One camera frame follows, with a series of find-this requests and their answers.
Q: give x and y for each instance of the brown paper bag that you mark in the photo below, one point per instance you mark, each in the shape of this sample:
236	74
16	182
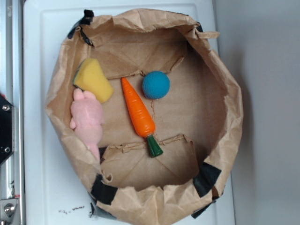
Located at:
198	122

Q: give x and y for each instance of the orange toy carrot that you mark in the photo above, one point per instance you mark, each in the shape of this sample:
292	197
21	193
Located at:
141	119

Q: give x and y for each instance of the yellow sponge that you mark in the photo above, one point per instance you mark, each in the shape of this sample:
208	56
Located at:
90	77

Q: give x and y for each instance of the pink plush toy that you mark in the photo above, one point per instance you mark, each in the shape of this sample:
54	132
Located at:
87	119

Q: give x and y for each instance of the metal frame rail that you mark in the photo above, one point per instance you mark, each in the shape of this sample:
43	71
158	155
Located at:
12	184

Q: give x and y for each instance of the black bracket with screws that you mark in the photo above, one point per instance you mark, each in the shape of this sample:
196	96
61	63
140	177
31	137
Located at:
6	129

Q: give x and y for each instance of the white plastic tray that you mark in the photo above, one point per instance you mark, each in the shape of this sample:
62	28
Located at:
54	193

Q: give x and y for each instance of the blue textured ball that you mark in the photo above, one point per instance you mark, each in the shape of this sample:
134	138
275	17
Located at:
155	85

